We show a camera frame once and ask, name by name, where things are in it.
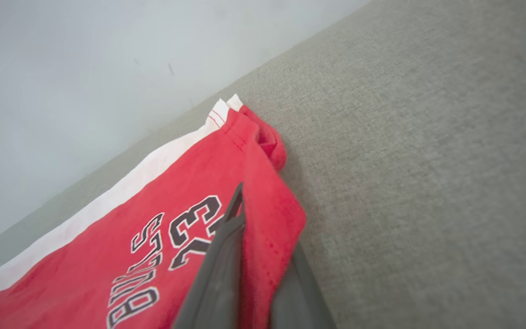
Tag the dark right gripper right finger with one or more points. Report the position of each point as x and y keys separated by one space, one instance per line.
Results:
x=302 y=301

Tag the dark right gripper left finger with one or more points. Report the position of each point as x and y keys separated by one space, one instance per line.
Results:
x=217 y=283

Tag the red white Bulls shorts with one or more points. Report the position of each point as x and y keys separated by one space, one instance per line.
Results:
x=107 y=219

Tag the grey fabric sofa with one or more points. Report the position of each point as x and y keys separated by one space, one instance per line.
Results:
x=427 y=160

